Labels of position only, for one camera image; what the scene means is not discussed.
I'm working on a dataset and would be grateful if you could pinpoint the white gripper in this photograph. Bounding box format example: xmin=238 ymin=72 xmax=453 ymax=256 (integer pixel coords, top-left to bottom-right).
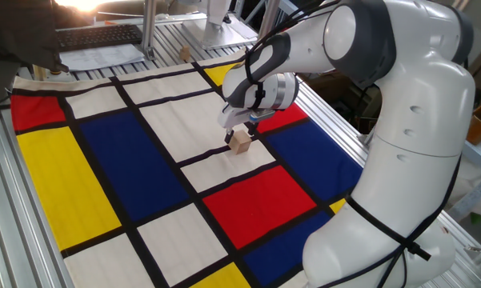
xmin=217 ymin=103 xmax=261 ymax=146

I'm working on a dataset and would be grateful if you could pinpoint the small wooden cube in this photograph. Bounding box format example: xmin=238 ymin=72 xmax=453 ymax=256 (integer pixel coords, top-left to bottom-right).
xmin=227 ymin=130 xmax=253 ymax=156

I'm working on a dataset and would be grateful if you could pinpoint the Mondrian pattern cloth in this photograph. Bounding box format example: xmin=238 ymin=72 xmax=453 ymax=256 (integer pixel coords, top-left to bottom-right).
xmin=10 ymin=50 xmax=364 ymax=288

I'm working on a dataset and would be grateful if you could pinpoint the white paper sheet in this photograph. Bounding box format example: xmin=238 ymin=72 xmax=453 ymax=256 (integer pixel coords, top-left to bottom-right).
xmin=58 ymin=42 xmax=146 ymax=73

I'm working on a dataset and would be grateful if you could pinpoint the black keyboard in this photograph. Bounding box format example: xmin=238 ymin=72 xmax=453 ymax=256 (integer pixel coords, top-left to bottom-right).
xmin=56 ymin=24 xmax=144 ymax=53

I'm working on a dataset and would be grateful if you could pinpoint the orange cardboard box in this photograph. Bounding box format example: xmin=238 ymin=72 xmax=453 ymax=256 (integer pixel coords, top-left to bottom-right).
xmin=466 ymin=104 xmax=481 ymax=147

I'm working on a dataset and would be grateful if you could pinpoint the dark jacket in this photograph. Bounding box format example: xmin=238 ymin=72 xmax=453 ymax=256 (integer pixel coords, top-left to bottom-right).
xmin=0 ymin=0 xmax=93 ymax=74

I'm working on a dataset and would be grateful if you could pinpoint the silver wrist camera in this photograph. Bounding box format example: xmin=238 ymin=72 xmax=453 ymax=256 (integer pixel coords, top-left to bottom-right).
xmin=247 ymin=108 xmax=277 ymax=124

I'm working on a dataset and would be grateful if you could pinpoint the aluminium upright post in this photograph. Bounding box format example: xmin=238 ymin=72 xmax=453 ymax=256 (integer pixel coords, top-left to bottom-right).
xmin=139 ymin=0 xmax=158 ymax=61

